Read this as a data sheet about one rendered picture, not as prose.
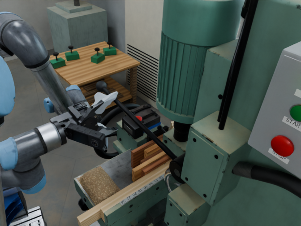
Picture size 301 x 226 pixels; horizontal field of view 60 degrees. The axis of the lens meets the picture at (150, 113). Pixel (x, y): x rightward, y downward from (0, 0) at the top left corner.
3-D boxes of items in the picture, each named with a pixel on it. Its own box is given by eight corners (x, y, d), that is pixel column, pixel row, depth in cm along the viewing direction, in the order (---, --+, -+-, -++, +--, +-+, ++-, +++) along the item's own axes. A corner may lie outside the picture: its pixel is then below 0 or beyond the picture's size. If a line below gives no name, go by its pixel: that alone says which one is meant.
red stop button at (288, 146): (270, 145, 38) (277, 130, 36) (290, 158, 36) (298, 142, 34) (266, 149, 37) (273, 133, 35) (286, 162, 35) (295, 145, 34)
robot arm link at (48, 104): (52, 106, 117) (75, 99, 124) (41, 95, 123) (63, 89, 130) (53, 120, 121) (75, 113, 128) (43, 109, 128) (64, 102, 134)
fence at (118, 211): (234, 136, 105) (237, 126, 102) (237, 139, 104) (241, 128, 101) (104, 223, 74) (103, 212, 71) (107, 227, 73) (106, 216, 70)
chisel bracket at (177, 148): (175, 143, 94) (178, 124, 89) (205, 167, 85) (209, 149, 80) (159, 152, 90) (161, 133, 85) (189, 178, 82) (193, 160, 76)
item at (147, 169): (185, 152, 97) (187, 141, 94) (189, 154, 96) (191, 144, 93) (140, 179, 87) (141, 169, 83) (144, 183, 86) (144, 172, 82)
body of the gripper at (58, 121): (85, 99, 81) (47, 114, 75) (100, 115, 76) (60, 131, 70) (87, 118, 86) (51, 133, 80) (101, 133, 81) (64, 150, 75)
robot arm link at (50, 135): (44, 138, 67) (49, 159, 73) (61, 131, 70) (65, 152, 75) (33, 122, 72) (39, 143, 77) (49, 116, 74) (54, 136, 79)
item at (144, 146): (172, 142, 101) (174, 127, 96) (174, 144, 100) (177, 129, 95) (131, 166, 91) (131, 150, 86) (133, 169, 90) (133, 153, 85)
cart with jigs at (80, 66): (107, 85, 298) (104, 30, 258) (139, 110, 265) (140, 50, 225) (51, 106, 262) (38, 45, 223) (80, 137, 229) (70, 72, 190)
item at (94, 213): (208, 142, 102) (210, 134, 100) (212, 145, 101) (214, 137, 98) (78, 224, 73) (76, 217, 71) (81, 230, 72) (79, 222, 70)
